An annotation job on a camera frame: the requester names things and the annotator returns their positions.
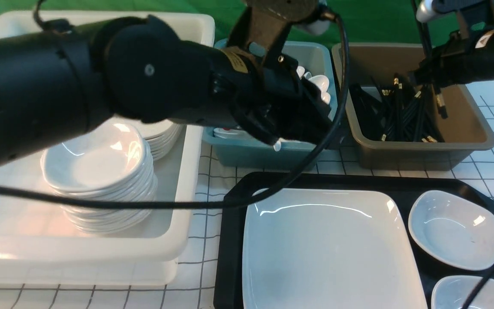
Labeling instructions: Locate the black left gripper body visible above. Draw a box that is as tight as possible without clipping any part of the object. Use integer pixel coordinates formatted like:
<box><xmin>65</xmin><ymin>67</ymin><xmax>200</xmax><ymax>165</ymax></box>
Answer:
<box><xmin>212</xmin><ymin>54</ymin><xmax>333</xmax><ymax>145</ymax></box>

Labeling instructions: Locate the white square rice plate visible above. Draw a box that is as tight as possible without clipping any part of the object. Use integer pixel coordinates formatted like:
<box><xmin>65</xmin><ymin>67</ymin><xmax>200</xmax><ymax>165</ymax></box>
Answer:
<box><xmin>241</xmin><ymin>188</ymin><xmax>427</xmax><ymax>309</ymax></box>

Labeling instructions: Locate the white small bowl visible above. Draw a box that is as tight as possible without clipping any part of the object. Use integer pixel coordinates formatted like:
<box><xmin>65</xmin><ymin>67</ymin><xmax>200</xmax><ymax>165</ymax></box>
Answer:
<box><xmin>431</xmin><ymin>275</ymin><xmax>494</xmax><ymax>309</ymax></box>
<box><xmin>408</xmin><ymin>190</ymin><xmax>494</xmax><ymax>271</ymax></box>

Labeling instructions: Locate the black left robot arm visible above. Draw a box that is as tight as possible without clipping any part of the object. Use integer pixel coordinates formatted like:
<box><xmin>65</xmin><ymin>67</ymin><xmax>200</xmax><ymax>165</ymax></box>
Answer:
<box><xmin>0</xmin><ymin>15</ymin><xmax>334</xmax><ymax>166</ymax></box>

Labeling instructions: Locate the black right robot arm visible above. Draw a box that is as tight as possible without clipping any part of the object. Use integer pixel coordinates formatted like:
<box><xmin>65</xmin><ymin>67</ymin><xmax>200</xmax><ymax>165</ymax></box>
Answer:
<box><xmin>408</xmin><ymin>29</ymin><xmax>494</xmax><ymax>88</ymax></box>

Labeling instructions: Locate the pile of white spoons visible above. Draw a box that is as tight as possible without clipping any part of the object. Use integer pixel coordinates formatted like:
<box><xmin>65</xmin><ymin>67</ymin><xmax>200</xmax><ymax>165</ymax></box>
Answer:
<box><xmin>213</xmin><ymin>66</ymin><xmax>332</xmax><ymax>140</ymax></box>

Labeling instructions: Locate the blue plastic spoon bin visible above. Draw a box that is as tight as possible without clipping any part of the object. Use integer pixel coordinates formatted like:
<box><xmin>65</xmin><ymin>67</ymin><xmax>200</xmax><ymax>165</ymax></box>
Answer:
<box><xmin>202</xmin><ymin>41</ymin><xmax>337</xmax><ymax>170</ymax></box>

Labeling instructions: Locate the green backdrop cloth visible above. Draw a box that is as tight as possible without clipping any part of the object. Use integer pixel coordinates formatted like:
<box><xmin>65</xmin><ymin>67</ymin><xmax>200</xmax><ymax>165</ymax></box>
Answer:
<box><xmin>0</xmin><ymin>0</ymin><xmax>494</xmax><ymax>69</ymax></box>

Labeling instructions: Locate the stack of white square plates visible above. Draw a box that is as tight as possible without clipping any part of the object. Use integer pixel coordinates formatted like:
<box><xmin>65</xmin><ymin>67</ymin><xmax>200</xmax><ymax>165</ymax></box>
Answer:
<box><xmin>132</xmin><ymin>121</ymin><xmax>184</xmax><ymax>161</ymax></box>

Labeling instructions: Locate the pile of black chopsticks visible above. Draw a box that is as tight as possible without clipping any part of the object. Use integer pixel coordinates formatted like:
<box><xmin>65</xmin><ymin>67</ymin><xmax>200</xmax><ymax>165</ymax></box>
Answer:
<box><xmin>349</xmin><ymin>73</ymin><xmax>445</xmax><ymax>143</ymax></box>

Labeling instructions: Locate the black serving tray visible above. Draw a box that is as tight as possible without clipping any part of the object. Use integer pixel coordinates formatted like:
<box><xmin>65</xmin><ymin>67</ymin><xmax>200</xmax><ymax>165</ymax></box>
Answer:
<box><xmin>214</xmin><ymin>174</ymin><xmax>494</xmax><ymax>309</ymax></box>

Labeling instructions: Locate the stack of white small bowls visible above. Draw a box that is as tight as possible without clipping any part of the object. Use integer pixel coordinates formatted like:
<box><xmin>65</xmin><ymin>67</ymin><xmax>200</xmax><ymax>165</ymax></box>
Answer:
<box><xmin>40</xmin><ymin>123</ymin><xmax>158</xmax><ymax>234</ymax></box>

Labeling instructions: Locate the brown plastic chopstick bin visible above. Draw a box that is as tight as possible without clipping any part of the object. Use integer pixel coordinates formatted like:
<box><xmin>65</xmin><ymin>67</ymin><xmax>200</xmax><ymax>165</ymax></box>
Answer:
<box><xmin>346</xmin><ymin>43</ymin><xmax>494</xmax><ymax>170</ymax></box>

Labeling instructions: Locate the large white plastic bin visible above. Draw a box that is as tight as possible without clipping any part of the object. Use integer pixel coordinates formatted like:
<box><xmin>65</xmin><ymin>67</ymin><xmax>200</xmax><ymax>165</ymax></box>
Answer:
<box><xmin>0</xmin><ymin>11</ymin><xmax>214</xmax><ymax>289</ymax></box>

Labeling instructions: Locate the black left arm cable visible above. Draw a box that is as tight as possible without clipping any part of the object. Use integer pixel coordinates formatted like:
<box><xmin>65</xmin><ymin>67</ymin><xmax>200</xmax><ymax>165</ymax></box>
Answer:
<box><xmin>0</xmin><ymin>13</ymin><xmax>350</xmax><ymax>211</ymax></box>

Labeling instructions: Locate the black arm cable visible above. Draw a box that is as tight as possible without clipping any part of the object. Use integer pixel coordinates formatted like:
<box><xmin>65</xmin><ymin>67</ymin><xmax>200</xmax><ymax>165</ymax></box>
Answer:
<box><xmin>461</xmin><ymin>234</ymin><xmax>494</xmax><ymax>309</ymax></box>
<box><xmin>0</xmin><ymin>13</ymin><xmax>350</xmax><ymax>211</ymax></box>

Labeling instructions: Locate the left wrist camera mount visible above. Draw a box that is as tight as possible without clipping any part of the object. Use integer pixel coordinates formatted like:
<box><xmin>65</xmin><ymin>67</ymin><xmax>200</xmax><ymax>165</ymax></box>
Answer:
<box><xmin>226</xmin><ymin>0</ymin><xmax>328</xmax><ymax>68</ymax></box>

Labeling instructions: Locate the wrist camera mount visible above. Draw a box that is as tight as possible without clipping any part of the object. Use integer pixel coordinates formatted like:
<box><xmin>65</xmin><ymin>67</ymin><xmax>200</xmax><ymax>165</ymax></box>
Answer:
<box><xmin>226</xmin><ymin>0</ymin><xmax>328</xmax><ymax>68</ymax></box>
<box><xmin>416</xmin><ymin>0</ymin><xmax>494</xmax><ymax>39</ymax></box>

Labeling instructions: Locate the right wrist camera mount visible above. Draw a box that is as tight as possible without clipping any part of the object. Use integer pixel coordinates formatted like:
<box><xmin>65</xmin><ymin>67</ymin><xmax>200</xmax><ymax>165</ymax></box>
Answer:
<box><xmin>416</xmin><ymin>0</ymin><xmax>494</xmax><ymax>39</ymax></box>

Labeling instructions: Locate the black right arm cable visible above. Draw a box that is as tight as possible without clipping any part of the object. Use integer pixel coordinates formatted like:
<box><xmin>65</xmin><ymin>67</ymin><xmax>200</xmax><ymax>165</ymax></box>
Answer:
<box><xmin>461</xmin><ymin>234</ymin><xmax>494</xmax><ymax>309</ymax></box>

